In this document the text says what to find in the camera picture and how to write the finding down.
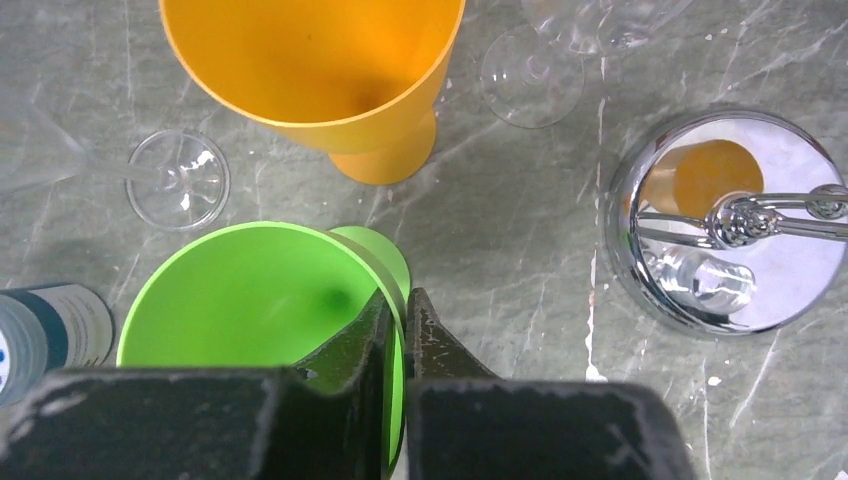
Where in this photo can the left orange plastic goblet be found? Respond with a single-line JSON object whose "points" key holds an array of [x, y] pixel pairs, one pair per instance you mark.
{"points": [[357, 80]]}

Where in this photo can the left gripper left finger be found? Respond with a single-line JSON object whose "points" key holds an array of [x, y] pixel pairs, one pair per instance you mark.
{"points": [[325, 417]]}

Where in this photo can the clear wine glass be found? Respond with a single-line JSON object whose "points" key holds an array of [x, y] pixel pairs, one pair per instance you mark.
{"points": [[532, 76], [175, 179]]}

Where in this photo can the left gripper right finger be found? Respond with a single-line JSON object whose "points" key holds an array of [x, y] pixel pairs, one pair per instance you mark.
{"points": [[465, 422]]}

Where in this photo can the green plastic goblet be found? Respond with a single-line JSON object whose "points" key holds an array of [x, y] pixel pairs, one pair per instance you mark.
{"points": [[260, 294]]}

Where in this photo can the chrome wine glass rack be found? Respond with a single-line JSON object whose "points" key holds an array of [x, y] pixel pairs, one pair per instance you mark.
{"points": [[728, 221]]}

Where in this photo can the clear wine glass far left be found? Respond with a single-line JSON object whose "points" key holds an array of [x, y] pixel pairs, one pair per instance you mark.
{"points": [[175, 179]]}

